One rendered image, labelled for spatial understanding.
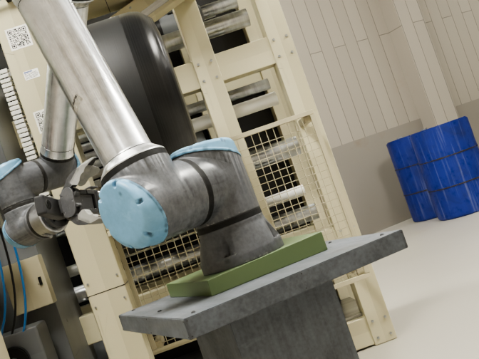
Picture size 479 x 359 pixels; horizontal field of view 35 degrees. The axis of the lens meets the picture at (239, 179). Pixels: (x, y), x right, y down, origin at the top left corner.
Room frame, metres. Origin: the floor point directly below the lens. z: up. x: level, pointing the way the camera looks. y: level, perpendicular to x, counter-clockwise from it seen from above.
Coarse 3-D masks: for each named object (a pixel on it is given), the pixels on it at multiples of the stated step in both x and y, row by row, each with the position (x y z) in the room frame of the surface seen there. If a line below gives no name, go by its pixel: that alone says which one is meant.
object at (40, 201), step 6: (36, 198) 1.73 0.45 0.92; (42, 198) 1.73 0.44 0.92; (48, 198) 1.76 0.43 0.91; (36, 204) 1.73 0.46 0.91; (42, 204) 1.72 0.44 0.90; (48, 204) 1.73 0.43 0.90; (54, 204) 1.78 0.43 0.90; (36, 210) 1.72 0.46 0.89; (42, 210) 1.72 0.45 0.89; (48, 210) 1.74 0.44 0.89; (54, 210) 1.77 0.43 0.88; (42, 216) 1.74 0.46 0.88; (48, 216) 1.75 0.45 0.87; (54, 216) 1.77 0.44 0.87; (60, 216) 1.79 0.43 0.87
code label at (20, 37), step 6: (24, 24) 2.50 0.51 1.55; (6, 30) 2.50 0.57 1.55; (12, 30) 2.50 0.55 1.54; (18, 30) 2.50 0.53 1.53; (24, 30) 2.50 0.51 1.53; (6, 36) 2.49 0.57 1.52; (12, 36) 2.50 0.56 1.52; (18, 36) 2.50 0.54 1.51; (24, 36) 2.50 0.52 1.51; (30, 36) 2.50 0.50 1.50; (12, 42) 2.50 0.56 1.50; (18, 42) 2.50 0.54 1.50; (24, 42) 2.50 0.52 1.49; (30, 42) 2.50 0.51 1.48; (12, 48) 2.50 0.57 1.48; (18, 48) 2.50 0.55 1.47
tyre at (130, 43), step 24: (96, 24) 2.46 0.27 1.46; (120, 24) 2.41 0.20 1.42; (144, 24) 2.40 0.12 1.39; (120, 48) 2.34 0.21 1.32; (144, 48) 2.34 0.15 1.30; (120, 72) 2.31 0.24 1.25; (144, 72) 2.31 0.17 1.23; (168, 72) 2.35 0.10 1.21; (144, 96) 2.31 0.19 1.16; (168, 96) 2.33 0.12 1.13; (144, 120) 2.33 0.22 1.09; (168, 120) 2.34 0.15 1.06; (168, 144) 2.38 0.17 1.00; (192, 144) 2.45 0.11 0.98
